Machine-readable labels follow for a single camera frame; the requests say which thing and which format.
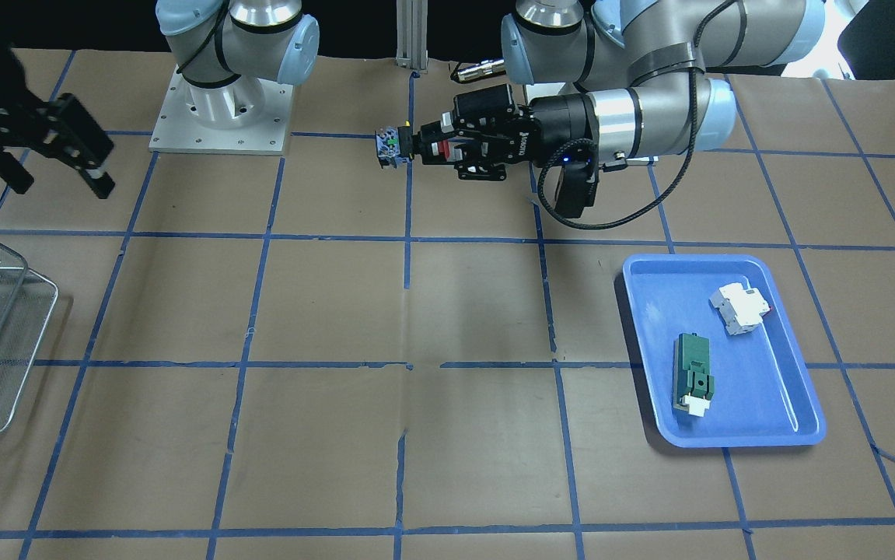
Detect white circuit breaker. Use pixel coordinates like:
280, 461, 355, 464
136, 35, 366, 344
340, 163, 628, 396
709, 282, 773, 336

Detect red emergency stop button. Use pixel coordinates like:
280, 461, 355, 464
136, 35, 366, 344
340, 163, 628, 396
375, 123, 425, 169

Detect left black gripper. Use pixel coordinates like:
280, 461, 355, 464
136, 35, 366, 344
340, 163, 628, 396
416, 85, 599, 182

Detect green relay module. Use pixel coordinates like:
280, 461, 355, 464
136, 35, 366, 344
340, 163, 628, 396
673, 332, 716, 418

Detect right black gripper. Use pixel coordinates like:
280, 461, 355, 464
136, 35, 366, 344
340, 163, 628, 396
0, 25, 114, 199

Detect black camera cable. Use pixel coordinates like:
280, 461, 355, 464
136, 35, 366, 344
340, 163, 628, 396
536, 0, 743, 231

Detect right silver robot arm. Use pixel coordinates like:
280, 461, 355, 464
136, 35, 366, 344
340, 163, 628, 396
0, 1, 320, 199

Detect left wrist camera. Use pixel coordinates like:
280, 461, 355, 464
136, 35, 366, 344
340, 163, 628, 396
554, 159, 599, 219

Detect aluminium frame post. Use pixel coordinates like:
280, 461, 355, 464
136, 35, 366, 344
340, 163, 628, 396
395, 0, 428, 74

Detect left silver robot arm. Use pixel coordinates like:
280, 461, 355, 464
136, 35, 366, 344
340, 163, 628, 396
409, 1, 825, 180

